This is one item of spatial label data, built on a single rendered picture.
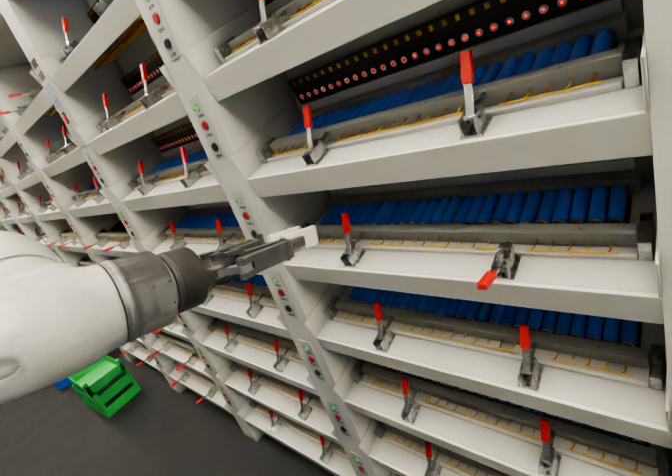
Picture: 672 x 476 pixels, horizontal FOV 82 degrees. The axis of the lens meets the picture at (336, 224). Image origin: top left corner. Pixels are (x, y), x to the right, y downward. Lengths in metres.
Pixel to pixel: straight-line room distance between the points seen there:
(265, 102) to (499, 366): 0.64
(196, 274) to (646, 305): 0.49
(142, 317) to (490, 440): 0.65
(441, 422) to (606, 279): 0.49
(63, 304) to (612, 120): 0.52
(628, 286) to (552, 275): 0.08
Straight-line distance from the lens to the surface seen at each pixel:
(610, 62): 0.50
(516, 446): 0.85
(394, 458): 1.13
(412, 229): 0.65
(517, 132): 0.46
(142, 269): 0.46
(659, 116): 0.43
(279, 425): 1.63
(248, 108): 0.80
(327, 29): 0.55
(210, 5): 0.83
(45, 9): 1.49
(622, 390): 0.67
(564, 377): 0.68
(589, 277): 0.54
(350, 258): 0.68
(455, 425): 0.89
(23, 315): 0.42
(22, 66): 2.17
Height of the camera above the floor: 1.20
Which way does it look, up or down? 19 degrees down
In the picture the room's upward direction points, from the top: 20 degrees counter-clockwise
